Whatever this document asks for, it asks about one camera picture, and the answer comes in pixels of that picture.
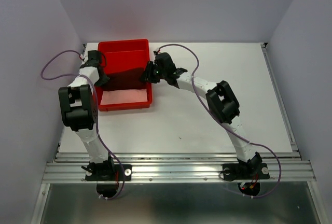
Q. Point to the dark red t shirt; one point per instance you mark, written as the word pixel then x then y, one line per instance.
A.
pixel 126 80

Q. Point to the aluminium rail frame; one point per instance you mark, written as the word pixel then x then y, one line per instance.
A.
pixel 186 187

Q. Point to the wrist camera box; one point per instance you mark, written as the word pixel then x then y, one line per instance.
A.
pixel 164 63
pixel 95 59

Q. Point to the red plastic tray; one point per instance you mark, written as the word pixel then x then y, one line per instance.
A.
pixel 123 55

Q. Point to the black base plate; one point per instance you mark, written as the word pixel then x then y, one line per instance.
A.
pixel 236 171
pixel 107 174

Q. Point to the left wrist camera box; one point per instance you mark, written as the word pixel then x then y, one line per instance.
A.
pixel 95 59

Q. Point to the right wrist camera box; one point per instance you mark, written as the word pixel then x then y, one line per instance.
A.
pixel 164 63

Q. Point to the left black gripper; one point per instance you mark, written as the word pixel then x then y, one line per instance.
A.
pixel 102 81

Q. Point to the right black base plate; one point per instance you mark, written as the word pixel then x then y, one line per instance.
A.
pixel 236 171

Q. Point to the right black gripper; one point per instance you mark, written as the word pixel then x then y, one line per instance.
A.
pixel 148 74

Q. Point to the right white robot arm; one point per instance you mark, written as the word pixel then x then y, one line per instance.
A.
pixel 222 104

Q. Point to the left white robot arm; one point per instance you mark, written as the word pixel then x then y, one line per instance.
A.
pixel 79 111

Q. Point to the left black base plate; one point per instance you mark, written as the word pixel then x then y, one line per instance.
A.
pixel 107 174

